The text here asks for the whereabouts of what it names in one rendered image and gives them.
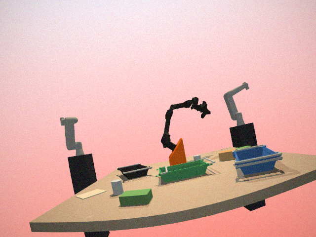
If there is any green plastic tray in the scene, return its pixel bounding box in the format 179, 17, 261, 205
156, 159, 213, 182

